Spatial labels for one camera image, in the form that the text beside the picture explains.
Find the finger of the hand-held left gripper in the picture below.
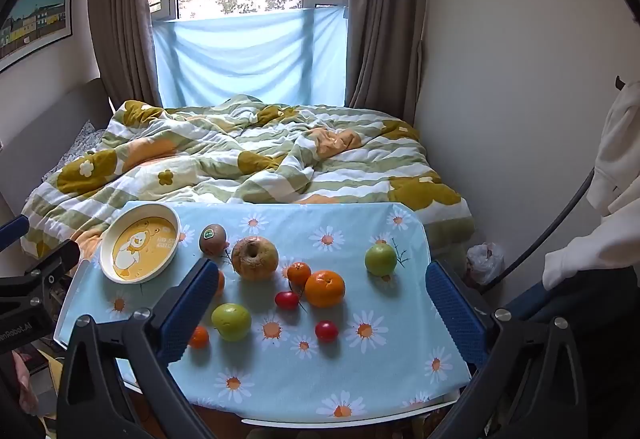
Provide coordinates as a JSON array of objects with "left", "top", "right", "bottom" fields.
[
  {"left": 0, "top": 214, "right": 31, "bottom": 252},
  {"left": 22, "top": 240, "right": 81, "bottom": 280}
]

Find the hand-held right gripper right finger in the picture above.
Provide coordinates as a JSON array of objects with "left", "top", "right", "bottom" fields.
[{"left": 425, "top": 259, "right": 588, "bottom": 439}]

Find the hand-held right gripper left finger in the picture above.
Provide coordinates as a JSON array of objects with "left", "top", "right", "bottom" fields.
[{"left": 56, "top": 258, "right": 221, "bottom": 439}]

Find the green apple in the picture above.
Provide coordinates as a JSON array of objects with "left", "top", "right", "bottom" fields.
[
  {"left": 364, "top": 243, "right": 398, "bottom": 277},
  {"left": 211, "top": 303, "right": 252, "bottom": 341}
]

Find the yellow duck print plate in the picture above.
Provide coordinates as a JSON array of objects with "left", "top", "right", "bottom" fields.
[{"left": 99, "top": 205, "right": 181, "bottom": 284}]

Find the large orange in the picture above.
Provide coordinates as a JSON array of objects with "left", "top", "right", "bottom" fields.
[{"left": 304, "top": 270, "right": 347, "bottom": 309}]

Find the person's left hand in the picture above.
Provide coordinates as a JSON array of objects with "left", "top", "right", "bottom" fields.
[{"left": 10, "top": 351, "right": 39, "bottom": 415}]

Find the white plastic bag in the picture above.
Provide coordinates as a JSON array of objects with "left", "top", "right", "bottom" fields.
[{"left": 465, "top": 243, "right": 505, "bottom": 287}]

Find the brown kiwi with sticker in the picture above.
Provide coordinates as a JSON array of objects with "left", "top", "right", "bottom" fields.
[{"left": 199, "top": 223, "right": 228, "bottom": 256}]

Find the wrinkled brown apple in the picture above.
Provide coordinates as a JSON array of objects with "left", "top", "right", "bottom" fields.
[{"left": 231, "top": 236, "right": 279, "bottom": 281}]

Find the grey patterned bed sheet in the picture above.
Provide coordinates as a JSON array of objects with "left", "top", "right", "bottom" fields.
[{"left": 42, "top": 119, "right": 108, "bottom": 182}]

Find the blue daisy print tablecloth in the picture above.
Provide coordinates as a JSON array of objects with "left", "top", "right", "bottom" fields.
[{"left": 54, "top": 200, "right": 473, "bottom": 424}]

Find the grey bed headboard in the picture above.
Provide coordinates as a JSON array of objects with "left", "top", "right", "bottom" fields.
[{"left": 0, "top": 78, "right": 113, "bottom": 180}]

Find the dark blue chair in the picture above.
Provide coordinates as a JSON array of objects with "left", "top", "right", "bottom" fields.
[{"left": 500, "top": 264, "right": 640, "bottom": 370}]

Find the green striped flower blanket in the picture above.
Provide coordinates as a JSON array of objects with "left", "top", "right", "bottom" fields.
[{"left": 22, "top": 94, "right": 473, "bottom": 260}]

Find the white hanging garment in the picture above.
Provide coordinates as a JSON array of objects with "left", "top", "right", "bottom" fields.
[{"left": 542, "top": 76, "right": 640, "bottom": 292}]

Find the brown curtain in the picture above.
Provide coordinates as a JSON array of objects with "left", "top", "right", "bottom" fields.
[
  {"left": 87, "top": 0, "right": 161, "bottom": 112},
  {"left": 345, "top": 0, "right": 428, "bottom": 124}
]

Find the light blue window cloth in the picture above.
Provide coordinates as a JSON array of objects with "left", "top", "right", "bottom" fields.
[{"left": 151, "top": 5, "right": 349, "bottom": 108}]

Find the black hose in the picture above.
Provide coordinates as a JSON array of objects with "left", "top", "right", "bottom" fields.
[{"left": 480, "top": 168, "right": 597, "bottom": 292}]

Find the framed wall poster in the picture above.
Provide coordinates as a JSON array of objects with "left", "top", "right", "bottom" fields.
[{"left": 0, "top": 0, "right": 75, "bottom": 74}]

